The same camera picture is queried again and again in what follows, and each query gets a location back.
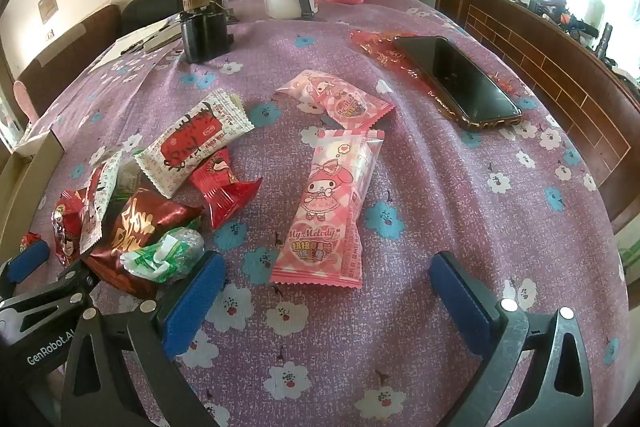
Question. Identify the small red wrapped candy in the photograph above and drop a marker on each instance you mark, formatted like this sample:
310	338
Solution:
30	238

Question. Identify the brown armchair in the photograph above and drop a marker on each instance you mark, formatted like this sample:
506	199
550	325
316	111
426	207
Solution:
75	52

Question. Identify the black smartphone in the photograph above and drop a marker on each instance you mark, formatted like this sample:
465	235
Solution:
460	77

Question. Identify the black pen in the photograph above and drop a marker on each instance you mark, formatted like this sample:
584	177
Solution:
142	43

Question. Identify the cardboard box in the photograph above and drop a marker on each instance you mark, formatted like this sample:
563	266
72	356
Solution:
30	172

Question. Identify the white green snack packet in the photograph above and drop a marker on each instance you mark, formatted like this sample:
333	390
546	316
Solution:
127	182

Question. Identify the clutter on cabinet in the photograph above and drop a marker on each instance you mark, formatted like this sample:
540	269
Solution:
575	17

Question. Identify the small wall plaque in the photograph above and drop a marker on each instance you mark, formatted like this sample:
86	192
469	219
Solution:
46	6

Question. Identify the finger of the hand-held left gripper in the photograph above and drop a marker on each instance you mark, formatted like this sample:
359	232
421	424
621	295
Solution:
80	279
27	259

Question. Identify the grey notebook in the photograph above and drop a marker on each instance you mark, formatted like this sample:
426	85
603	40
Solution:
167	38

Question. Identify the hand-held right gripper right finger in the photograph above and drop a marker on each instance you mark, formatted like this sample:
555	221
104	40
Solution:
460	302

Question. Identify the slim white red snack packet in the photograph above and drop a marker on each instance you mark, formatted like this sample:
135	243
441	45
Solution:
97	202

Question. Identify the dark red gold snack packet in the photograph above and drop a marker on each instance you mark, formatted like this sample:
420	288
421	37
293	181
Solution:
135	227

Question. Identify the purple floral tablecloth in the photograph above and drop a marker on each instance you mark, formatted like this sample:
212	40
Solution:
450	207

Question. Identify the green white candy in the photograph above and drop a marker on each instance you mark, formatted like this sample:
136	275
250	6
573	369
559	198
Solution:
170	252

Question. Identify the short pink cartoon snack packet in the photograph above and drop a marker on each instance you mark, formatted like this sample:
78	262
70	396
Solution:
345	102

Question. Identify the white paper sheet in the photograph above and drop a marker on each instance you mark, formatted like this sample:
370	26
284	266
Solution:
132	38

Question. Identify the wooden cabinet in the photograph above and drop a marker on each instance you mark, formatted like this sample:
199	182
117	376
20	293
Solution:
550	82

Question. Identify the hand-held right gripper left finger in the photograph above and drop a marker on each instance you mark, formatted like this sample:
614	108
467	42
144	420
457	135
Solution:
195	302

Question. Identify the long pink cartoon snack packet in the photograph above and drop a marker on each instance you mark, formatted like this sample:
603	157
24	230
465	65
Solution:
325	207

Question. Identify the red figure-print snack packet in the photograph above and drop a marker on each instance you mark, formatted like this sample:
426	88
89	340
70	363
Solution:
225	197
65	232

